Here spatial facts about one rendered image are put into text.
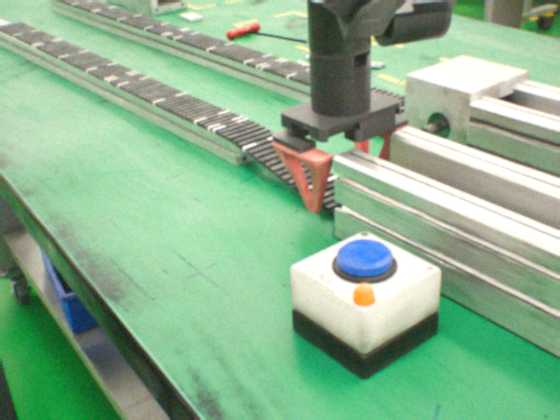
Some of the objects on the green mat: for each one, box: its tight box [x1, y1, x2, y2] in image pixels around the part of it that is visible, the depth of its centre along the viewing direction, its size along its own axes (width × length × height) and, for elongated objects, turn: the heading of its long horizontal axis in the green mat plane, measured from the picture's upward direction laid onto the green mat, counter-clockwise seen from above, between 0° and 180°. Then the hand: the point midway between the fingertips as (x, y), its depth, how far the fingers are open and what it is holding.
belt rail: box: [50, 0, 310, 103], centre depth 129 cm, size 96×4×3 cm, turn 44°
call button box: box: [290, 232, 441, 379], centre depth 55 cm, size 8×10×6 cm
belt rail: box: [0, 19, 253, 166], centre depth 119 cm, size 96×4×3 cm, turn 44°
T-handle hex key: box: [227, 22, 308, 44], centre depth 131 cm, size 16×8×2 cm, turn 54°
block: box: [404, 55, 528, 149], centre depth 82 cm, size 9×12×10 cm
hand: (342, 191), depth 74 cm, fingers open, 8 cm apart
